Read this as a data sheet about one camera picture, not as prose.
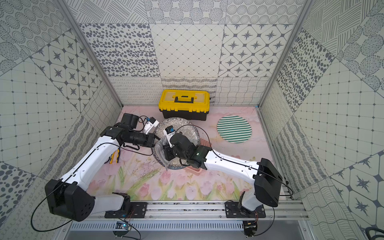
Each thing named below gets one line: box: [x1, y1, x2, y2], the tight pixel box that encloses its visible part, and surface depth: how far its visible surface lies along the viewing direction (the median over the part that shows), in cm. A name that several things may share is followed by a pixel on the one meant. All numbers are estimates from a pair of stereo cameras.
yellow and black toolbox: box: [158, 89, 211, 121], surface depth 103 cm
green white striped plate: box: [216, 115, 253, 144], surface depth 109 cm
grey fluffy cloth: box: [154, 137, 172, 172], surface depth 72 cm
